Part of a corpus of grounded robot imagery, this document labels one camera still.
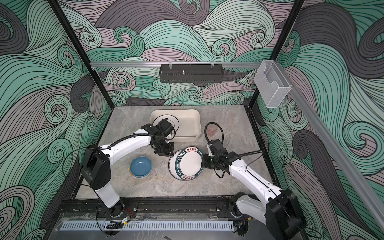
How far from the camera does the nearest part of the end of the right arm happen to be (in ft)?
1.90

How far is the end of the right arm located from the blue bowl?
0.31 m

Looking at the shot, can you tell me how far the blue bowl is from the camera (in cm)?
76
